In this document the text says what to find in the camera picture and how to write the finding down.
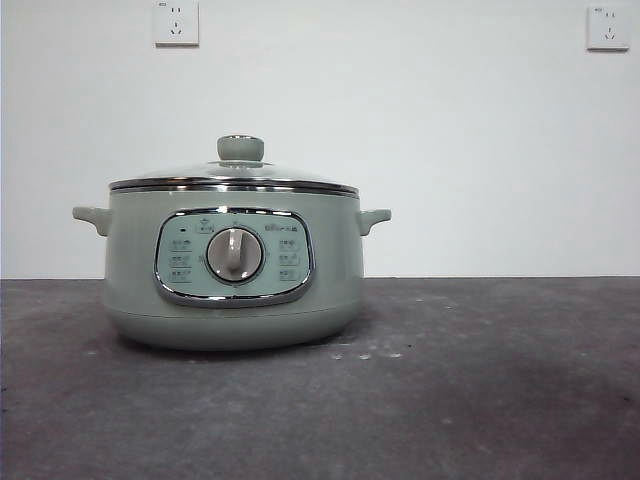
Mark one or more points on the sage green electric cooking pot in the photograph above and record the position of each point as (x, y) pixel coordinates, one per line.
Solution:
(135, 260)

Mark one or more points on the glass lid with green knob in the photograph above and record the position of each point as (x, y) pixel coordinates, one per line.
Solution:
(240, 148)

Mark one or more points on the white wall socket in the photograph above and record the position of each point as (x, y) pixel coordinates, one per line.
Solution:
(608, 27)
(176, 24)

